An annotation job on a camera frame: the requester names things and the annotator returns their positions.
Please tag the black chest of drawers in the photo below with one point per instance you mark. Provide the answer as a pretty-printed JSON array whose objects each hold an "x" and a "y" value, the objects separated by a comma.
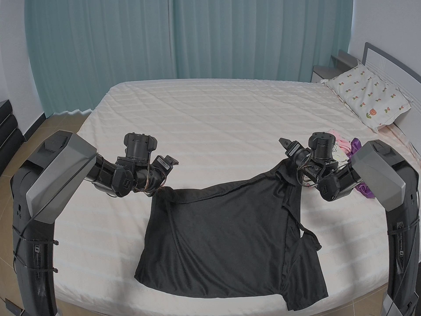
[{"x": 8, "y": 130}]

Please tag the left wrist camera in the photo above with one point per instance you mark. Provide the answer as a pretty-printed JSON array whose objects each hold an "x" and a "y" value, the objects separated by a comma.
[{"x": 172, "y": 161}]

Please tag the grey bedside table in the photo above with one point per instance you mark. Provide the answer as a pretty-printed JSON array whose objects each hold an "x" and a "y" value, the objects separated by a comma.
[{"x": 324, "y": 72}]

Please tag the blue-green curtain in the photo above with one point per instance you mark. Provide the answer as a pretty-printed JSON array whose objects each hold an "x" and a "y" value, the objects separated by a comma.
[
  {"x": 263, "y": 28},
  {"x": 98, "y": 44}
]

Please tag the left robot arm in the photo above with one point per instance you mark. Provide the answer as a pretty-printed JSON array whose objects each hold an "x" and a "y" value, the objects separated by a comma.
[{"x": 56, "y": 170}]

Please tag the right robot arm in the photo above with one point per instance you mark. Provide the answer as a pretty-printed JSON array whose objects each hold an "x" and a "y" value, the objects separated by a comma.
[{"x": 381, "y": 173}]

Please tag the white flower printed pillow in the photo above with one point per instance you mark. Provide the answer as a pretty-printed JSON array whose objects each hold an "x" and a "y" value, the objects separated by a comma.
[{"x": 368, "y": 94}]

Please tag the pink garment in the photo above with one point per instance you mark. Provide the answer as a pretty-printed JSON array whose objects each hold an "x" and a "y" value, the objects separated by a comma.
[{"x": 338, "y": 136}]

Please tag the bed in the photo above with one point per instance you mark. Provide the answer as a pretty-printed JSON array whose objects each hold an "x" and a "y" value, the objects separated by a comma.
[{"x": 213, "y": 120}]

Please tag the dark grey power adapter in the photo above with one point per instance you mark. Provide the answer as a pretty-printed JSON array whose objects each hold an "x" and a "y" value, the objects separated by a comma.
[{"x": 12, "y": 305}]

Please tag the white printed pyjama garment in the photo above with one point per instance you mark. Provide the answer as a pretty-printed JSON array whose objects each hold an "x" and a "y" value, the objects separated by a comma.
[{"x": 338, "y": 151}]

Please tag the black T-shirt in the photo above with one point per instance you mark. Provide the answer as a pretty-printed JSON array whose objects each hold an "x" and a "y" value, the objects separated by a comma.
[{"x": 223, "y": 235}]

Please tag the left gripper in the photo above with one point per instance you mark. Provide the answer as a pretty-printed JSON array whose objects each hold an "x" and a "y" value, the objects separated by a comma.
[{"x": 160, "y": 166}]

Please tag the purple satin garment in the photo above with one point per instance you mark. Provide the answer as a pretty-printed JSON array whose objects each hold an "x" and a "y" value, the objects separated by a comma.
[{"x": 356, "y": 145}]

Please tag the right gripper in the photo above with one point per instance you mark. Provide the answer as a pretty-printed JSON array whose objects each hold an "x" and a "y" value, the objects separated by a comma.
[{"x": 301, "y": 156}]

